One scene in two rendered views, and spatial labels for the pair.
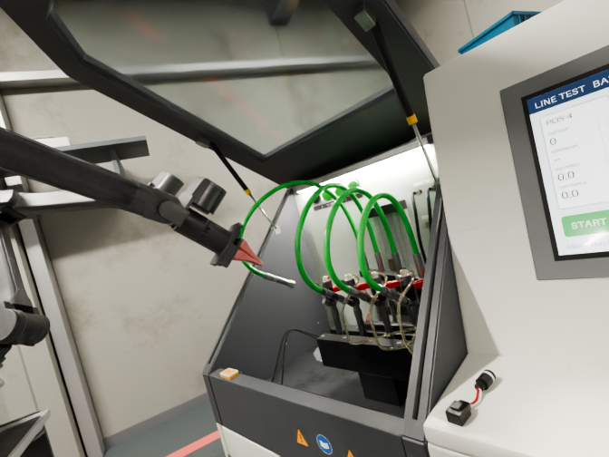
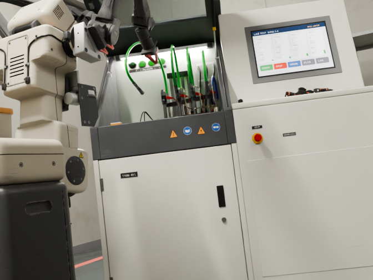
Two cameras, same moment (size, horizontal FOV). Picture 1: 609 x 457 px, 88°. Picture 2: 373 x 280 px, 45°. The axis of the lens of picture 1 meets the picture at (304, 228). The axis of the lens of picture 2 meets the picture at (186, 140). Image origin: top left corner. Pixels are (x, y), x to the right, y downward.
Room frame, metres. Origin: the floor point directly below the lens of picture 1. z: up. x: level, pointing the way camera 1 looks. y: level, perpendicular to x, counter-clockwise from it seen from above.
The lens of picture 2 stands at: (-1.03, 1.48, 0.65)
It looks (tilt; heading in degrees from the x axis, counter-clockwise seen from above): 5 degrees up; 320
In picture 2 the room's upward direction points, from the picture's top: 7 degrees counter-clockwise
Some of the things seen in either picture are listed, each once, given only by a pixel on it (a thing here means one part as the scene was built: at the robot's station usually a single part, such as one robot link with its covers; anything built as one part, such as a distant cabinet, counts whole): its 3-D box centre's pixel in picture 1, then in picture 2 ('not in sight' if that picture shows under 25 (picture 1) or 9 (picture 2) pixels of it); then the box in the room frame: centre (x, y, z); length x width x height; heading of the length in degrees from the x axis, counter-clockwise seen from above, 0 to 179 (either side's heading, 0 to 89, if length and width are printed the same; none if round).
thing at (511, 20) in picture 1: (499, 43); not in sight; (2.63, -1.94, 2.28); 0.48 x 0.36 x 0.19; 23
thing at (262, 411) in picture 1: (291, 423); (162, 135); (0.71, 0.15, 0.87); 0.62 x 0.04 x 0.16; 45
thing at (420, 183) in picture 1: (439, 221); (207, 82); (0.90, -0.38, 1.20); 0.13 x 0.03 x 0.31; 45
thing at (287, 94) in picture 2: not in sight; (307, 91); (0.26, -0.44, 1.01); 0.23 x 0.11 x 0.06; 45
